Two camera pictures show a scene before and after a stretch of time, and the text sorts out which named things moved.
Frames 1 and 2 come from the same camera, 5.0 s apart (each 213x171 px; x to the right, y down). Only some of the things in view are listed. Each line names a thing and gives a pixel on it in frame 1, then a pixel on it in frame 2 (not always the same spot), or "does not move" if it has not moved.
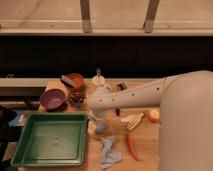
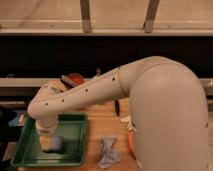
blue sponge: [100, 128] -> [56, 143]
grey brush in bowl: [68, 81] does not move
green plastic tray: [51, 139] does not move
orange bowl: [78, 78] does not move
